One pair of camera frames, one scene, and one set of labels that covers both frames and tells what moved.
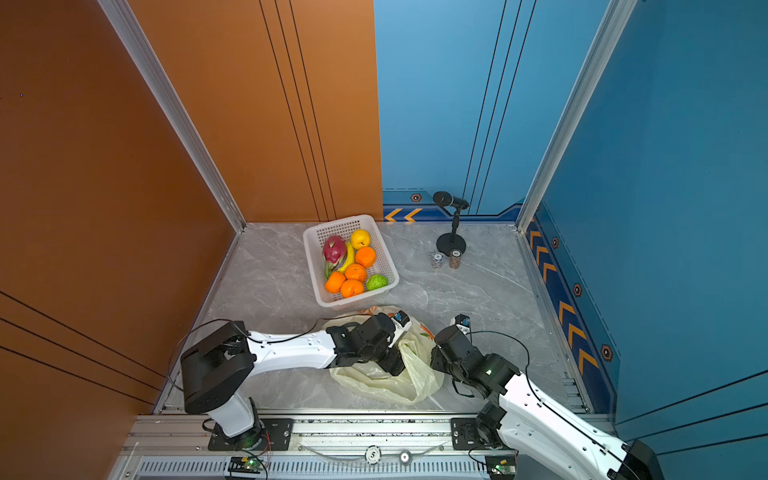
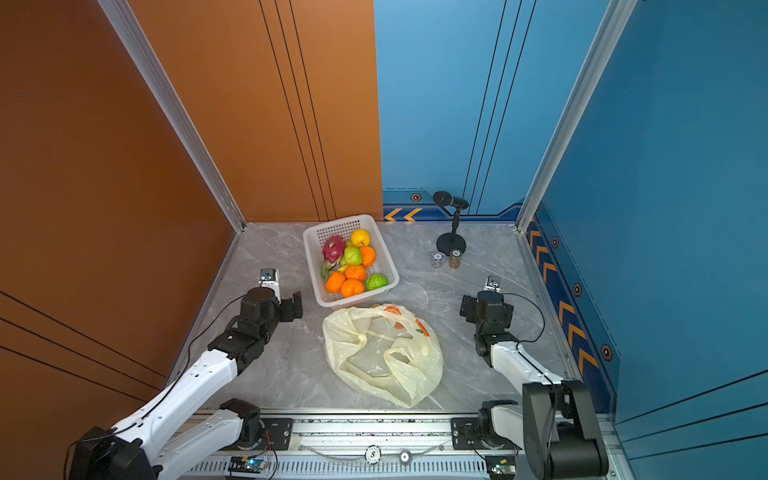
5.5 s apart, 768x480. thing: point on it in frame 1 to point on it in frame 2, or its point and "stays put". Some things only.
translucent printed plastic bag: [424, 368] stays put
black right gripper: [436, 357] to [473, 305]
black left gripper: [392, 364] to [289, 313]
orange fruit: [355, 271] stays put
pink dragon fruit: [334, 250] stays put
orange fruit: [334, 282] stays put
